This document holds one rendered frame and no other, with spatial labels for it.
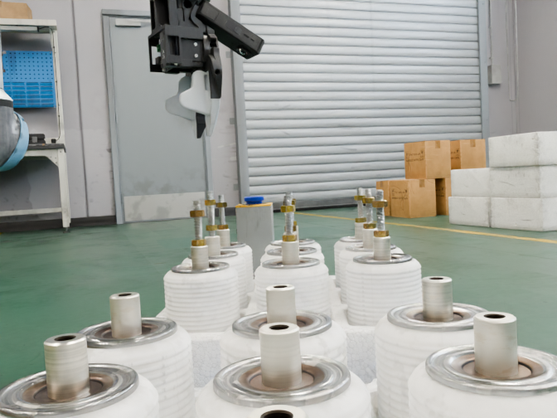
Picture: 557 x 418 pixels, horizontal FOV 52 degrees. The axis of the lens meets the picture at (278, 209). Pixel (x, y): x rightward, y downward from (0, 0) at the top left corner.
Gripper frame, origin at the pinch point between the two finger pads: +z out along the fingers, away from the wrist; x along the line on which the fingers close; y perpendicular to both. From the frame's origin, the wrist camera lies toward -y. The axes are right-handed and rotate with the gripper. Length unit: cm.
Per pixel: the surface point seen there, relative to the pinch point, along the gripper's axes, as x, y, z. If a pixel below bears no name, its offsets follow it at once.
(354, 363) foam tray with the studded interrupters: 26.7, -4.5, 30.0
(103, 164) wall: -496, -115, -15
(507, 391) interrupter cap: 61, 13, 19
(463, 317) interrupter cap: 50, 3, 19
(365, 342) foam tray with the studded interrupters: 27.5, -5.6, 27.6
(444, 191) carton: -242, -317, 26
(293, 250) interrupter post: 17.5, -2.7, 17.3
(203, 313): 14.3, 8.7, 24.0
